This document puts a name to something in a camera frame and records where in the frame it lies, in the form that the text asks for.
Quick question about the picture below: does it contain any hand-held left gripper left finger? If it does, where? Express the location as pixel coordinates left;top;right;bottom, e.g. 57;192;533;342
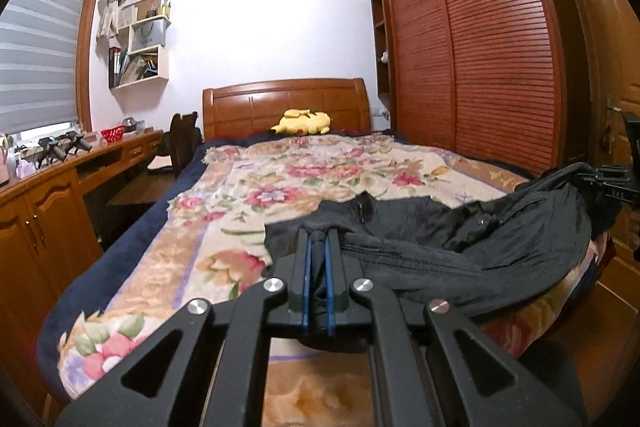
52;227;321;427

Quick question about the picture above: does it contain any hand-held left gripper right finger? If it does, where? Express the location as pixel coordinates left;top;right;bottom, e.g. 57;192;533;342
320;228;588;427

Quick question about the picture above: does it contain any black jacket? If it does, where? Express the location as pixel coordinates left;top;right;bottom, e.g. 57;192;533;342
263;162;618;353

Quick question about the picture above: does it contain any floral blanket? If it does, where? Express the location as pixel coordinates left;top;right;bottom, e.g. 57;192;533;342
57;132;601;427

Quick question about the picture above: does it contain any yellow plush toy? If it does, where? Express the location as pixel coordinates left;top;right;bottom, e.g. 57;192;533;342
270;108;332;136

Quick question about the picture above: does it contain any wooden door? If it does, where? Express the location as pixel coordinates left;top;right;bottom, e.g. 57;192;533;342
545;0;640;258

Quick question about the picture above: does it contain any wooden louvred wardrobe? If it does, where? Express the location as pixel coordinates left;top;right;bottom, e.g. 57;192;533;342
366;0;588;178

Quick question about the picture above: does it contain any wooden bed headboard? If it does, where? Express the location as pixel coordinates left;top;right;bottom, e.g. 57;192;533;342
202;78;373;142

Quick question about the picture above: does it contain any dark wooden chair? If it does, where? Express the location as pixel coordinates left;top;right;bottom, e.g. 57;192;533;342
106;112;203;208

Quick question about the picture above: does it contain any wooden desk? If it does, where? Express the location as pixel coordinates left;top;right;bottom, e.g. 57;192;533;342
0;129;166;408

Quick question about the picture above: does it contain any black binder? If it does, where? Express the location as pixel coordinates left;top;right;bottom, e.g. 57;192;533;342
108;47;123;88

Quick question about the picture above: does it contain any grey paper bag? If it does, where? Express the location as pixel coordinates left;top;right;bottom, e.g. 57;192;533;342
129;19;166;54

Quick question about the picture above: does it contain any grey window blind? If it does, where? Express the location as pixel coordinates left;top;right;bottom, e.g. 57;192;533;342
0;0;98;135

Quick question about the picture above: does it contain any metal door handle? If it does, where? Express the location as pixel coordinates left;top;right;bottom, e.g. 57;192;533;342
602;94;623;152

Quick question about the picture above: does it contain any white wall shelf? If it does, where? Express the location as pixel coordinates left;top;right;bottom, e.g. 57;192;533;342
108;0;172;90

